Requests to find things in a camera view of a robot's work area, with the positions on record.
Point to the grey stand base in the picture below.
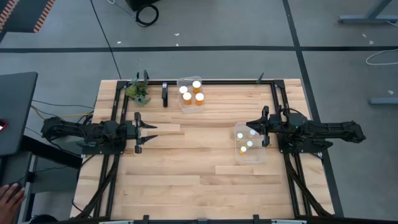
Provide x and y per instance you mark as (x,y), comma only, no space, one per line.
(370,18)

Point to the black rectangular block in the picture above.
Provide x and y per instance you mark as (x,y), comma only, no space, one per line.
(164,96)

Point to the grey metal cart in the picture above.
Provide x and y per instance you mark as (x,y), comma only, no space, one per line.
(53,186)

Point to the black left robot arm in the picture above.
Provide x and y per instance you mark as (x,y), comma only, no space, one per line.
(77,130)

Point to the person's hand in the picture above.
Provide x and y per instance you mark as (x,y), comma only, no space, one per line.
(9,202)

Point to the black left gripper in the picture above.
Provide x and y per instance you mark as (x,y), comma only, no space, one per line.
(138,132)

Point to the black box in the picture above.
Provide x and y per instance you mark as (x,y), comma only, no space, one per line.
(140,3)

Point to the large orange pill bottle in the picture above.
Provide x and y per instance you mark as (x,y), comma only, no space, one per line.
(199,97)
(196,84)
(186,96)
(183,90)

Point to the grey stand foot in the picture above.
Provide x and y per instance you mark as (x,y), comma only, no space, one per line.
(384,100)

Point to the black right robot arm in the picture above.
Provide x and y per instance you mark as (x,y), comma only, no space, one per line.
(329,129)

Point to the small green succulent plant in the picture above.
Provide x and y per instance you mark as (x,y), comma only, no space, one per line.
(138,91)

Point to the clear plastic bin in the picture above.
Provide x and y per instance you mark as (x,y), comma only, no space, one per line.
(186,109)
(255,157)

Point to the black frame bracket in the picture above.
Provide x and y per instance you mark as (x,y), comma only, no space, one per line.
(256,219)
(145,219)

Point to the black clamp lever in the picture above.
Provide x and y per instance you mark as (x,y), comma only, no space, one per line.
(145,76)
(260,78)

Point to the person's head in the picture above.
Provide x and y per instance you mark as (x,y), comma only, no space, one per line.
(43,219)

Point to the black mat orange striped edge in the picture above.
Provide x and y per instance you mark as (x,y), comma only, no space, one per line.
(25,15)

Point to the black aluminium table frame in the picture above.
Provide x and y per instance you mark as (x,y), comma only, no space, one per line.
(233,82)

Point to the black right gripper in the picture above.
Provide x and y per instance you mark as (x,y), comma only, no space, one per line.
(273,124)

